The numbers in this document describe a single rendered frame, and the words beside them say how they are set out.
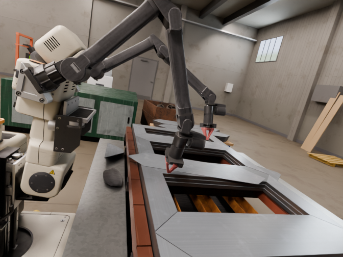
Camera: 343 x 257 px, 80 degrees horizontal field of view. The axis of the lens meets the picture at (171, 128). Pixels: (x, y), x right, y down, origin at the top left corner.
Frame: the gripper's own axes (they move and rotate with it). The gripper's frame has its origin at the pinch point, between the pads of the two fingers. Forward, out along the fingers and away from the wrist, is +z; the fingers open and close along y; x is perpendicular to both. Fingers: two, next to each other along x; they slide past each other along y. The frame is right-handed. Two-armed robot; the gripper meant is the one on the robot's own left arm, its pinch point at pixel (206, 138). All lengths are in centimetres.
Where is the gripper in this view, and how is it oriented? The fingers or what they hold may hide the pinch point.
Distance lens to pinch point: 124.2
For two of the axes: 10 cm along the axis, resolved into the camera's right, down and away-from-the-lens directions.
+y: -2.9, -0.2, 9.6
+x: -9.6, -0.6, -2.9
